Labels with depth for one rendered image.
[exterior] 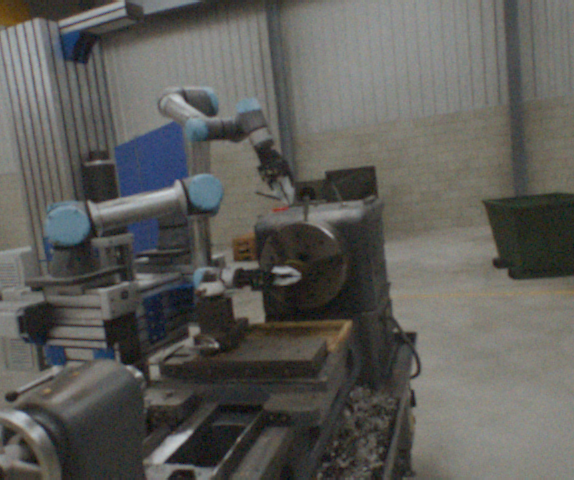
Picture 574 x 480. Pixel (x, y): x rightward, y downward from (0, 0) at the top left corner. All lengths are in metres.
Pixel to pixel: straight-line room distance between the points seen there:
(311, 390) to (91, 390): 0.59
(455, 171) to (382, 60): 2.85
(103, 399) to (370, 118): 11.36
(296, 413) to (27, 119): 1.48
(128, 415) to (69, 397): 0.10
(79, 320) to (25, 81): 0.89
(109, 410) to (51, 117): 1.43
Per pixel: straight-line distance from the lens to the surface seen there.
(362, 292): 1.99
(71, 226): 1.66
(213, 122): 1.75
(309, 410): 1.17
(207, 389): 1.35
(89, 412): 0.78
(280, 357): 1.28
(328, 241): 1.81
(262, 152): 1.67
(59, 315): 1.87
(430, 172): 11.70
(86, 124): 2.15
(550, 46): 11.96
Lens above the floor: 1.39
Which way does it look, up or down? 6 degrees down
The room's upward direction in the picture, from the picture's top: 6 degrees counter-clockwise
